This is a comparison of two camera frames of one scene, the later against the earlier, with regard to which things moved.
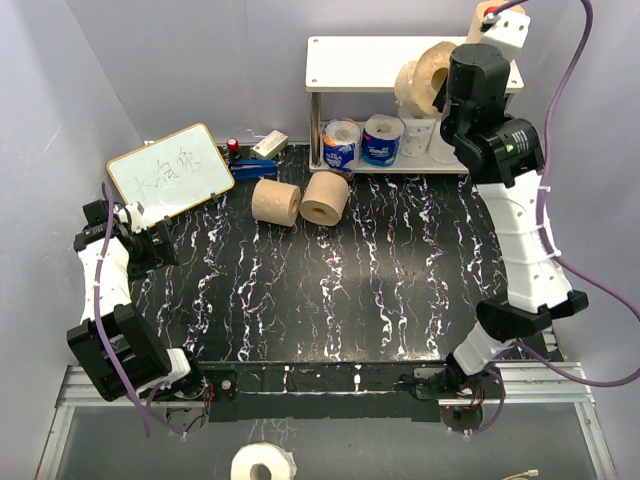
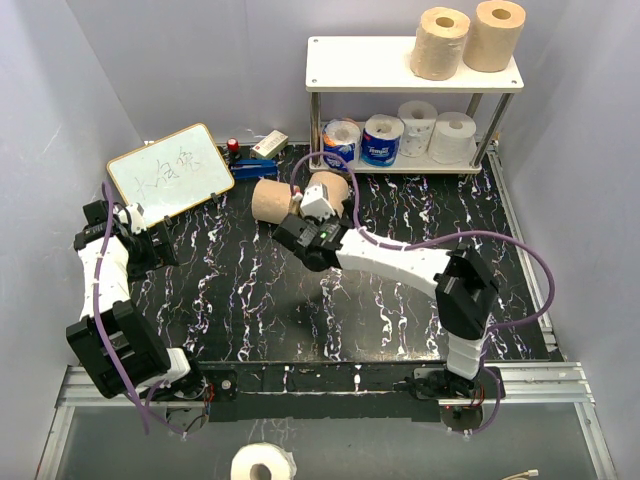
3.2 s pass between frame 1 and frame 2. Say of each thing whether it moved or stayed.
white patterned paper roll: stayed
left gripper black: stayed
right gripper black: moved
